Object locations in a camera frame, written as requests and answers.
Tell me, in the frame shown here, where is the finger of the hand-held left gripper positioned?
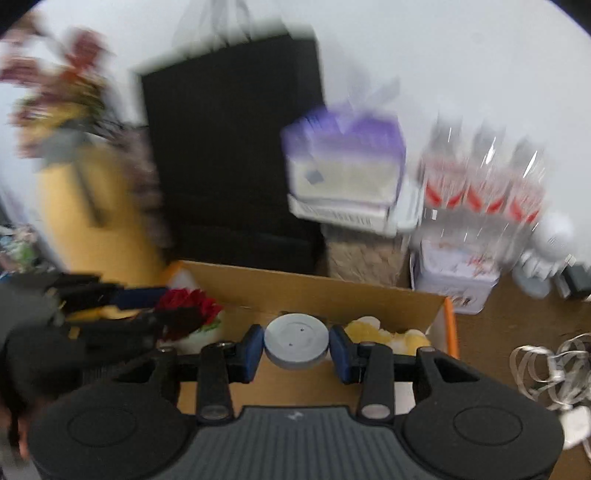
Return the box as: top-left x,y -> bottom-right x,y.
46,273 -> 169,311
67,308 -> 201,349

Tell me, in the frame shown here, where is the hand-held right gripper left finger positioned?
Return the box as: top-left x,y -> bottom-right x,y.
113,324 -> 265,423

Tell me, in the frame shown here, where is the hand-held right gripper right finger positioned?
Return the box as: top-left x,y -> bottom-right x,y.
329,324 -> 481,421

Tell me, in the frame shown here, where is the round white tea light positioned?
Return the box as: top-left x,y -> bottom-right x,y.
264,313 -> 329,370

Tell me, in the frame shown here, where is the cardboard box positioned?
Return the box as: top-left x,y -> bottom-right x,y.
161,260 -> 460,416

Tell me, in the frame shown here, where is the yellow plush toy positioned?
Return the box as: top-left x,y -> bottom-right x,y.
344,316 -> 432,356

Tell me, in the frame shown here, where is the red fabric flower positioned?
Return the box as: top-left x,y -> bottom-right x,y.
159,288 -> 225,342

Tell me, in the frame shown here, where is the yellow thermos jug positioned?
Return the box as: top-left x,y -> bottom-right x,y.
37,134 -> 168,287

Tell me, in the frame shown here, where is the clear jar of cereal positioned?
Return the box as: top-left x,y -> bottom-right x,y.
323,224 -> 409,287

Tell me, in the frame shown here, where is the white printed tin box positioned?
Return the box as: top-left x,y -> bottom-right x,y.
410,240 -> 502,315

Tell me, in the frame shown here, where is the white plastic basket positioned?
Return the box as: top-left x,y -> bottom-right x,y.
287,180 -> 423,237

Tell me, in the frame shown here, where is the black paper bag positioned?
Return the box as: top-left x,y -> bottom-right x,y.
139,0 -> 326,278

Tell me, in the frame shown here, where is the silver ribbon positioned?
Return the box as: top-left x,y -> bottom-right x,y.
510,332 -> 591,411

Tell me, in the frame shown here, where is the purple gift box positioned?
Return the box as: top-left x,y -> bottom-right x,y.
281,78 -> 407,204

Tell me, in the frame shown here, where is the pack of water bottles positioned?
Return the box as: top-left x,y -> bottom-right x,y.
416,115 -> 546,278

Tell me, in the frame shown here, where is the white round lamp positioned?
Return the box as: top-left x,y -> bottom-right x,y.
522,212 -> 575,296

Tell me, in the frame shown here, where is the white power adapter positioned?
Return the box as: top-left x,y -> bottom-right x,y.
561,406 -> 591,448

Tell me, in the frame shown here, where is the dark small device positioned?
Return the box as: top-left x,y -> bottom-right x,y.
558,256 -> 591,301

